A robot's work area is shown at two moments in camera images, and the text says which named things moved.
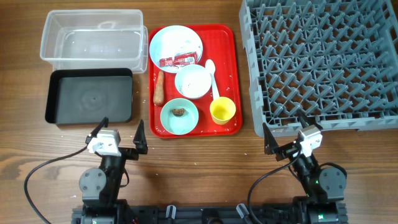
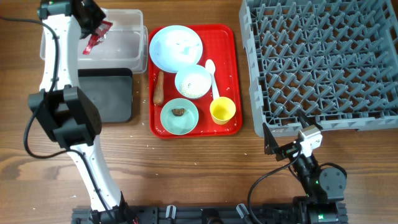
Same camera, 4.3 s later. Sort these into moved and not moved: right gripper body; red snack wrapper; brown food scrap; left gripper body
Moved: red snack wrapper; left gripper body
Not moved: brown food scrap; right gripper body
